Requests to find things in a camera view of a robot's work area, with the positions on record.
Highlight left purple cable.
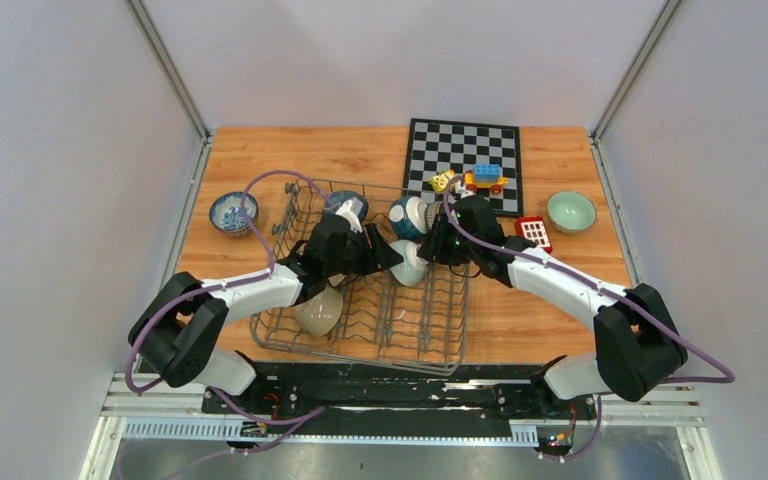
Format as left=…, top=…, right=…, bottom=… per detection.
left=124, top=170, right=339, bottom=396

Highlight teal white bowl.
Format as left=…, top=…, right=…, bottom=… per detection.
left=388, top=195, right=429, bottom=241

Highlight light teal checked bowl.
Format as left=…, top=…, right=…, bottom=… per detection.
left=389, top=239, right=428, bottom=287

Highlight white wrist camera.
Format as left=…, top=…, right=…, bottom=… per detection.
left=335, top=198, right=366, bottom=233
left=452, top=180, right=475, bottom=199

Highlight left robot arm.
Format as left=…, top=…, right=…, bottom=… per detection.
left=128, top=214, right=403, bottom=413

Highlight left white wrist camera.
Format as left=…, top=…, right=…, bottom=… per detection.
left=335, top=198, right=366, bottom=233

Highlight red toy brick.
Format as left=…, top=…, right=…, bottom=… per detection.
left=515, top=216, right=553, bottom=254

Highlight white blue floral bowl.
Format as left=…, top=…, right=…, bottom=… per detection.
left=208, top=191, right=259, bottom=232

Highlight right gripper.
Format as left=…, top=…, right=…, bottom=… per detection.
left=417, top=214, right=481, bottom=267

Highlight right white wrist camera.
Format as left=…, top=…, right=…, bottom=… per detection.
left=452, top=180, right=475, bottom=199

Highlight dark blue bowl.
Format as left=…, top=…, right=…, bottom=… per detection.
left=323, top=190, right=369, bottom=222

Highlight mint green flower bowl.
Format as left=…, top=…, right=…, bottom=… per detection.
left=547, top=191, right=597, bottom=234

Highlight grey wire dish rack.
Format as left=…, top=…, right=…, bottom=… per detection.
left=249, top=179, right=471, bottom=376

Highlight blue orange toy car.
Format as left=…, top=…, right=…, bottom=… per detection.
left=464, top=164, right=507, bottom=195

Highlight dark patterned bowl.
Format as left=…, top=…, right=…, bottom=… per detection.
left=424, top=201, right=442, bottom=232

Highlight blue zigzag red bowl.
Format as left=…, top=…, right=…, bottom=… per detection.
left=220, top=226, right=251, bottom=239

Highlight black white chessboard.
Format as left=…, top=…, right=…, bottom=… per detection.
left=403, top=118, right=525, bottom=217

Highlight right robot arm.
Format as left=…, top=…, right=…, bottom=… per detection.
left=406, top=196, right=688, bottom=418

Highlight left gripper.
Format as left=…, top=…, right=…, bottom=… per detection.
left=324, top=223, right=403, bottom=277

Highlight yellow toy block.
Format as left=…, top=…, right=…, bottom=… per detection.
left=428, top=169, right=457, bottom=195

